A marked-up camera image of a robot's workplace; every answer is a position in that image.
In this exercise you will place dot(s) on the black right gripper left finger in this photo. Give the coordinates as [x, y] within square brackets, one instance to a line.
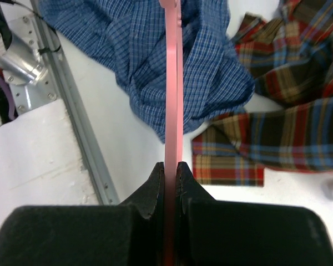
[129, 233]

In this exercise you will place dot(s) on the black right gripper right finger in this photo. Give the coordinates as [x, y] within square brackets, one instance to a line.
[213, 232]

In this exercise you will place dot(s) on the blue checked shirt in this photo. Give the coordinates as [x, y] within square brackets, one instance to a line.
[128, 37]

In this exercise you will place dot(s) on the pink plastic hanger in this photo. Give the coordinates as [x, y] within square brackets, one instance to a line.
[174, 111]

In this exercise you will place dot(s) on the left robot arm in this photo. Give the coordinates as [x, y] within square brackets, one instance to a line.
[21, 65]

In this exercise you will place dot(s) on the red plaid shirt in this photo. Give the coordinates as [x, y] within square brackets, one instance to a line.
[291, 60]

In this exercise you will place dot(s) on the white foam front panel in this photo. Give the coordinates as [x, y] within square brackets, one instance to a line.
[40, 161]

